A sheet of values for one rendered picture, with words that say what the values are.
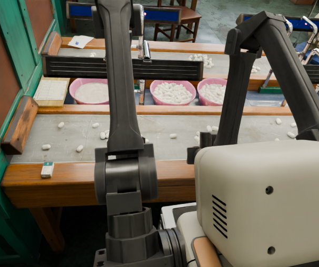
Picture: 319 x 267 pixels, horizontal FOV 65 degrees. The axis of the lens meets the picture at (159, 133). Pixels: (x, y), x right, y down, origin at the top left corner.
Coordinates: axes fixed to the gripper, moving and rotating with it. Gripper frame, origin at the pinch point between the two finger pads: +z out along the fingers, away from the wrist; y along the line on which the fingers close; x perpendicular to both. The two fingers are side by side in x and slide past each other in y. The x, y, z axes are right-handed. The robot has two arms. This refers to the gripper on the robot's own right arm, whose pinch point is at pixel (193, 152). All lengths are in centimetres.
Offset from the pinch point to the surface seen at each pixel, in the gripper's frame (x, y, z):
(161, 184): 12.7, 13.7, -1.5
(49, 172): 7, 57, -2
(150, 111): -17.3, 15.4, 28.3
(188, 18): -133, -50, 203
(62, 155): 2, 55, 10
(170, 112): -16.8, 4.8, 28.4
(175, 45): -66, -9, 83
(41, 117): -14, 69, 28
